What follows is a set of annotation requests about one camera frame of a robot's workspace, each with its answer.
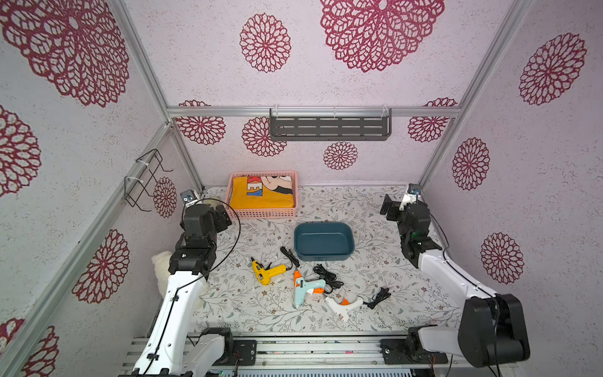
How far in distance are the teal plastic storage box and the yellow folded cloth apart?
0.49 ft

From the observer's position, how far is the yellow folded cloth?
1075mm

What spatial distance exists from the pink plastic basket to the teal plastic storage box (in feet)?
0.39

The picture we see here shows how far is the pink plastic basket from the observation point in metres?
1.05

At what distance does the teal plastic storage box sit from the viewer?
954mm
